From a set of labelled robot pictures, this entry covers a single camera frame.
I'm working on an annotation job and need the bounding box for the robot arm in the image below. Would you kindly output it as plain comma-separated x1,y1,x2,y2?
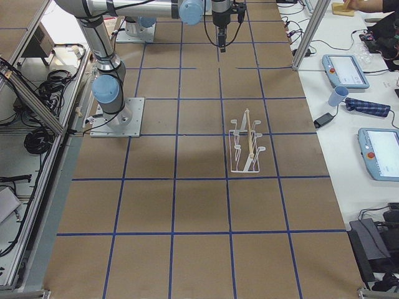
124,16,156,37
57,1,233,128

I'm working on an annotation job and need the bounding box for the teach pendant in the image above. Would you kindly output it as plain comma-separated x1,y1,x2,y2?
322,54,370,90
357,128,398,182

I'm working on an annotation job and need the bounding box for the blue cup on desk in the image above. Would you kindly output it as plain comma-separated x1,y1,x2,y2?
328,86,349,107

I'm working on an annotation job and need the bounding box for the lower teach pendant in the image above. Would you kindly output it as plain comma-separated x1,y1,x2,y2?
357,128,398,182

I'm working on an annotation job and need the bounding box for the aluminium frame post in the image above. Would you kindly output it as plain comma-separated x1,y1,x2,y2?
292,0,330,70

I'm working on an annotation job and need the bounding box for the black power adapter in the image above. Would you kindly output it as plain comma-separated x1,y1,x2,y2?
314,113,335,129

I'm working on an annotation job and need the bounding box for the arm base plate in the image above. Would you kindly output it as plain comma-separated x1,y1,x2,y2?
89,97,145,138
116,17,156,44

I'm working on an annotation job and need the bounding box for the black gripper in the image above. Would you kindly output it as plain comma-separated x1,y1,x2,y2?
211,0,231,52

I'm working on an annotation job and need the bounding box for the white wire cup rack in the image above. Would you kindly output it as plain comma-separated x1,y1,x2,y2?
228,108,266,174

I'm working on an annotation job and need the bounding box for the upper teach pendant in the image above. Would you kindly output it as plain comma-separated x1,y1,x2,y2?
322,54,370,90

